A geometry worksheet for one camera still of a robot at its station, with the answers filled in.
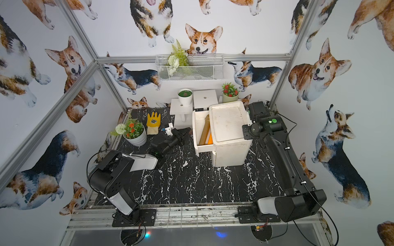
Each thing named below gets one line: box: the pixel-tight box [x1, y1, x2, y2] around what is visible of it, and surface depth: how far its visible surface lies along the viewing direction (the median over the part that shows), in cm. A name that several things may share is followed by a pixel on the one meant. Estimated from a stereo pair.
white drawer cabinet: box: [208, 100, 253, 168], surface depth 83 cm
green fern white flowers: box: [167, 38, 190, 77], surface depth 84 cm
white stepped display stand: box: [169, 89, 219, 130], surface depth 100 cm
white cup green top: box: [177, 88, 193, 106], surface depth 100 cm
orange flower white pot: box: [110, 117, 148, 147], surface depth 93 cm
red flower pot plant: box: [221, 82, 241, 103], surface depth 96 cm
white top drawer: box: [191, 109, 213, 157], surface depth 87 cm
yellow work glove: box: [146, 111, 162, 135], surface depth 112 cm
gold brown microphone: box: [199, 114, 211, 146], surface depth 86 cm
